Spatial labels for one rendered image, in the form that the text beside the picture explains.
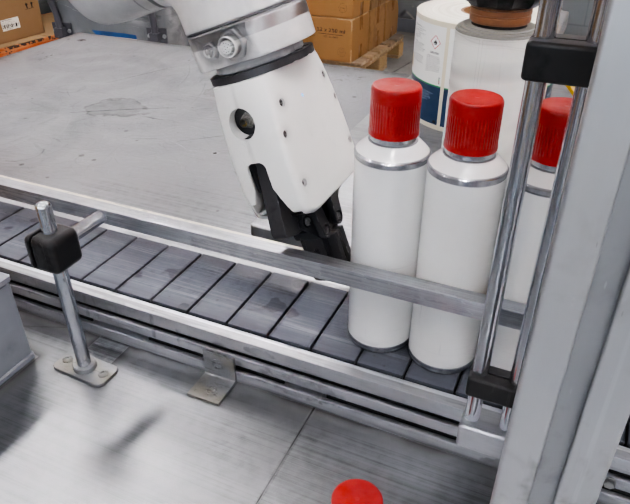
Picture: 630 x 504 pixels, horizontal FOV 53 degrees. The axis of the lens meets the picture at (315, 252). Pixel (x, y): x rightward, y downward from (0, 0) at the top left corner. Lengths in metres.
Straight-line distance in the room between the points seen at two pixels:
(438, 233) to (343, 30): 3.50
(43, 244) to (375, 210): 0.24
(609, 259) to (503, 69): 0.41
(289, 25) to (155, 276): 0.28
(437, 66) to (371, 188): 0.49
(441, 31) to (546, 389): 0.65
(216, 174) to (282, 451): 0.49
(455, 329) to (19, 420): 0.35
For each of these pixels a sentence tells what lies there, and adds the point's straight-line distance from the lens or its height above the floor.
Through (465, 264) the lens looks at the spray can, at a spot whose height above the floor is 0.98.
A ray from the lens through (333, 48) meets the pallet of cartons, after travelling 3.95.
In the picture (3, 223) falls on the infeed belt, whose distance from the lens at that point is 0.74.
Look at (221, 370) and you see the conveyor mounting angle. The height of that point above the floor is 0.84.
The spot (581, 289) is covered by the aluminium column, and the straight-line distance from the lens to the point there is 0.26.
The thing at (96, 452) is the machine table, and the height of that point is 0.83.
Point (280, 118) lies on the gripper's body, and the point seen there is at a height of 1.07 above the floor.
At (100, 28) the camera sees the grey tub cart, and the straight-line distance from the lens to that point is 2.84.
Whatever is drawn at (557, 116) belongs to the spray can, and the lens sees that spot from 0.39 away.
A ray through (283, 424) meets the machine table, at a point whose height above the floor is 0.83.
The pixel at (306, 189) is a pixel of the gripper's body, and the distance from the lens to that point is 0.42.
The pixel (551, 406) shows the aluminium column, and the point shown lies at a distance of 0.30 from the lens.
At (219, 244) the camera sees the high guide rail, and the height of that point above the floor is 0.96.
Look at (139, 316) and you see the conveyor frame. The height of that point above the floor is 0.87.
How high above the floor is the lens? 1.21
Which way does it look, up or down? 32 degrees down
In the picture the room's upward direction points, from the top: straight up
